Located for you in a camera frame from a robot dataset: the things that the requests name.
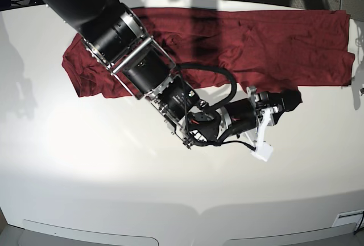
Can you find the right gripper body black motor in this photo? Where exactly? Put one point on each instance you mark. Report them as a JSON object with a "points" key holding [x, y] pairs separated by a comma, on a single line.
{"points": [[237, 117]]}

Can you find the dark red long-sleeve shirt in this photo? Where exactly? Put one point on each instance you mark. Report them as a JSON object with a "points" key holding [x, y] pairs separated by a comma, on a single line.
{"points": [[273, 50]]}

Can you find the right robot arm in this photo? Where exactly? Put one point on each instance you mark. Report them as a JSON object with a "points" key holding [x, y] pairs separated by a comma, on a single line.
{"points": [[119, 41]]}

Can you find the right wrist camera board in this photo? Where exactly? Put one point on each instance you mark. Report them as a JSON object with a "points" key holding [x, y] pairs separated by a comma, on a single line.
{"points": [[263, 152]]}

